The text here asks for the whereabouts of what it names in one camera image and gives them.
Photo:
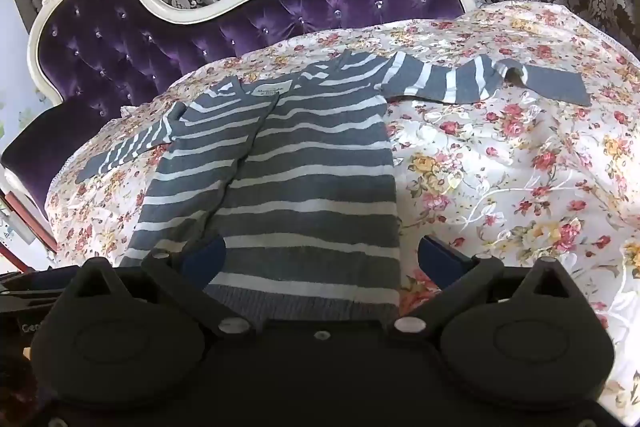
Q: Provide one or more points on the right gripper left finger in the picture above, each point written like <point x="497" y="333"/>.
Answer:
<point x="184" y="277"/>

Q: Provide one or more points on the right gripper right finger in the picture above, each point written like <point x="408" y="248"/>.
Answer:
<point x="461" y="281"/>

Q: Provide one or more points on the grey white striped cardigan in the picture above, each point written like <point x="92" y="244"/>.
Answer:
<point x="286" y="188"/>

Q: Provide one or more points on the floral bed quilt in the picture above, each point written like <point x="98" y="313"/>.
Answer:
<point x="516" y="176"/>

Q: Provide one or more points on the red wooden furniture edge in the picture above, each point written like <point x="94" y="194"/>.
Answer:
<point x="26" y="242"/>

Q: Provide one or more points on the purple tufted headboard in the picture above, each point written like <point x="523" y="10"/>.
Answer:
<point x="91" y="58"/>

